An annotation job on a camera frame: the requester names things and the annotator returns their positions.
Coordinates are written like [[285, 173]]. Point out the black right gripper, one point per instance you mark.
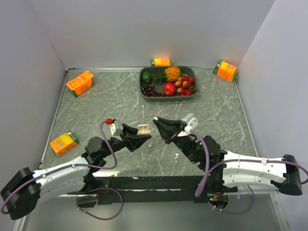
[[170, 128]]

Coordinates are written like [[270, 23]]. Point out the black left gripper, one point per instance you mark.
[[130, 139]]

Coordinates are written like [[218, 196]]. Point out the pink earbuds charging case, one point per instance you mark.
[[143, 129]]

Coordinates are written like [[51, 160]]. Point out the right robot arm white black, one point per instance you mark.
[[224, 169]]

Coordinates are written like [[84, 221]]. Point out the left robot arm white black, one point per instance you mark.
[[28, 188]]

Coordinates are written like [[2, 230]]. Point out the red apple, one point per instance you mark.
[[169, 89]]

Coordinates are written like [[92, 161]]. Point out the dark purple grape bunch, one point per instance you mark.
[[150, 91]]

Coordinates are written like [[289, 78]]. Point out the small pineapple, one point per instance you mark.
[[170, 74]]

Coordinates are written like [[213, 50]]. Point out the green lime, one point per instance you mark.
[[146, 77]]

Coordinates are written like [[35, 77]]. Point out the orange juice box near left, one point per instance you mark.
[[64, 143]]

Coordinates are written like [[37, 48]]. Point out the orange juice box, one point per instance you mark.
[[160, 62], [81, 83], [64, 143], [226, 71]]

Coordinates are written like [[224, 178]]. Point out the dark grey fruit tray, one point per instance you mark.
[[159, 86]]

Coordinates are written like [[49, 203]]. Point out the orange juice box far left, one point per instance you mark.
[[81, 83]]

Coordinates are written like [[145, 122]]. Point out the orange juice box back centre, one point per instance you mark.
[[160, 62]]

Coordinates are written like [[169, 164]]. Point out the orange juice box far right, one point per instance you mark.
[[226, 71]]

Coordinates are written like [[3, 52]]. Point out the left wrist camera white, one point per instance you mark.
[[116, 126]]

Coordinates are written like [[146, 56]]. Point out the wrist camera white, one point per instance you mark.
[[189, 122], [116, 126]]

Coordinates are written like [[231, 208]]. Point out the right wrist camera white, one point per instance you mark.
[[189, 122]]

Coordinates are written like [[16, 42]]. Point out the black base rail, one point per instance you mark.
[[150, 189]]

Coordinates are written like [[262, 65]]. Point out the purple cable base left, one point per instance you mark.
[[101, 217]]

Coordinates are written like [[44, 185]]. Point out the purple cable base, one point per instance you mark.
[[101, 217], [214, 207]]

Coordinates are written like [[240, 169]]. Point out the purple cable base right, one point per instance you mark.
[[214, 207]]

